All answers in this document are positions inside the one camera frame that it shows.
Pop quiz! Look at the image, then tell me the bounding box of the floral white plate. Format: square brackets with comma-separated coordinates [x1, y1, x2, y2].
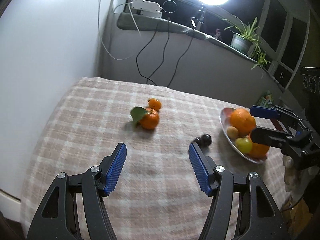
[219, 107, 268, 164]

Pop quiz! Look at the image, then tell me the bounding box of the small orange kumquat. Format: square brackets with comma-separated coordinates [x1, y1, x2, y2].
[148, 98, 162, 112]

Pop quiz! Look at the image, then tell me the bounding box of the large orange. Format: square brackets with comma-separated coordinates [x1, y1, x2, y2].
[247, 135, 270, 159]
[229, 108, 256, 137]

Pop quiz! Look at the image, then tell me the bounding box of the large orange rear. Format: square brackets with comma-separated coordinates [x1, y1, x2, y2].
[229, 108, 256, 137]

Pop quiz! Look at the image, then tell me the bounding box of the white cable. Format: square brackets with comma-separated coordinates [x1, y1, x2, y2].
[97, 0, 142, 61]

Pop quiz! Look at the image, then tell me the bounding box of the large orange front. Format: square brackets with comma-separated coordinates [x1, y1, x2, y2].
[247, 135, 270, 159]

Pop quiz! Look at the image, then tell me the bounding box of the potted spider plant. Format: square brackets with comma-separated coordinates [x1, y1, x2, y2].
[224, 17, 273, 70]

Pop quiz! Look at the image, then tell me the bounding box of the gloved right hand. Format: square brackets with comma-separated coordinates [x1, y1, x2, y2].
[283, 155, 319, 205]

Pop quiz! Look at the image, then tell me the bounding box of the green snack bag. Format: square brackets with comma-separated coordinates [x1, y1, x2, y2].
[255, 90, 273, 108]

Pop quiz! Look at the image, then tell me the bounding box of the pink plaid tablecloth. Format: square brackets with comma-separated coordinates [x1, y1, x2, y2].
[21, 77, 289, 239]

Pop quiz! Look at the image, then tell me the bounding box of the black cable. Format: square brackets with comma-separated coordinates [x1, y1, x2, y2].
[135, 0, 207, 88]

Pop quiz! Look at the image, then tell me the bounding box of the green grape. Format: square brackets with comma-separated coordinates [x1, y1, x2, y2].
[235, 137, 253, 154]

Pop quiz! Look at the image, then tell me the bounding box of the mandarin with green leaf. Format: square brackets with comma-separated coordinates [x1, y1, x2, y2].
[130, 107, 160, 130]

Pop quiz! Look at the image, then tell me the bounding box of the tan longan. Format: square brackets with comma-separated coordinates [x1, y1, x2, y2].
[226, 126, 239, 140]

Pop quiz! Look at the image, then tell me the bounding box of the white power strip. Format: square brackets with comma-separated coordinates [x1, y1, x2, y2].
[131, 0, 162, 18]

